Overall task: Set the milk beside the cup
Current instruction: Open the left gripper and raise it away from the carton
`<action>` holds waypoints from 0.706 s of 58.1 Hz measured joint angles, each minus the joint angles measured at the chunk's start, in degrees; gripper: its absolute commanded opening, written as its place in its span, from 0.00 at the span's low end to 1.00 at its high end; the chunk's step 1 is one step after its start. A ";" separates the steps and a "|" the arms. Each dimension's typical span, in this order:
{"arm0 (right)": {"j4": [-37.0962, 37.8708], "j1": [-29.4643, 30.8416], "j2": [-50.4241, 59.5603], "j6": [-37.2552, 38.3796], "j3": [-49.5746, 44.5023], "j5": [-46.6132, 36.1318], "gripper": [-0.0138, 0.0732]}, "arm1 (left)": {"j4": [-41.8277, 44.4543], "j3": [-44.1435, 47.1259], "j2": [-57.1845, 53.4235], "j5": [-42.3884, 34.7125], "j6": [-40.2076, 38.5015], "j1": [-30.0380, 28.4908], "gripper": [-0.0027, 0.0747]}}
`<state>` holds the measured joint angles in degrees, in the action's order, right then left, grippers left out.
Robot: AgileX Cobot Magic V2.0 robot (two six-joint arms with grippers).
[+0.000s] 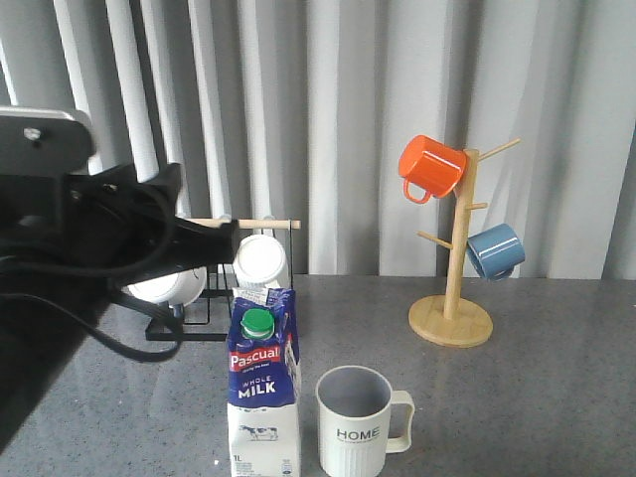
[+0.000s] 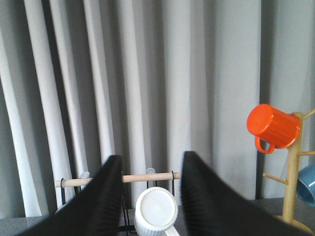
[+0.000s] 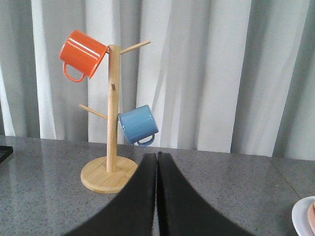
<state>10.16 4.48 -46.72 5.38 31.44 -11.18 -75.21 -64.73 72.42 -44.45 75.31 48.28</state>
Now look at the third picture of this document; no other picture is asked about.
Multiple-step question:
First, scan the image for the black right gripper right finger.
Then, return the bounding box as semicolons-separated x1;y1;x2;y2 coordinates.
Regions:
157;152;251;236

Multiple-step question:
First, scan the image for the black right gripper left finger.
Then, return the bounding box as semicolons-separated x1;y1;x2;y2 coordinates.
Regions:
67;153;157;236

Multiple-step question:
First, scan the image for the wooden mug tree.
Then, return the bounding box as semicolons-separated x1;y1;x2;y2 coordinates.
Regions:
80;40;151;193

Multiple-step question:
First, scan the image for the blue enamel mug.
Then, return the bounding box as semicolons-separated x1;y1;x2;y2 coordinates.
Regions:
118;105;158;147

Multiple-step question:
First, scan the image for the white plate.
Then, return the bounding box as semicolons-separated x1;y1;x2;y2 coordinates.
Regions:
291;196;315;236

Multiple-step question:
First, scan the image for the pink food item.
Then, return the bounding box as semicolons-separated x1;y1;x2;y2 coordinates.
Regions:
308;203;315;235

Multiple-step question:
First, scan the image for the grey curtain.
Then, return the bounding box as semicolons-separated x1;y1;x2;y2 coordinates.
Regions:
0;0;315;160

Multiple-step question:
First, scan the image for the orange enamel mug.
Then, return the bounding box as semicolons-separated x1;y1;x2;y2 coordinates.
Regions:
59;29;108;83

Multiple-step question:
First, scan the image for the black wire mug rack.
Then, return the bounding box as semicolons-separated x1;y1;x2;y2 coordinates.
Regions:
0;146;13;163

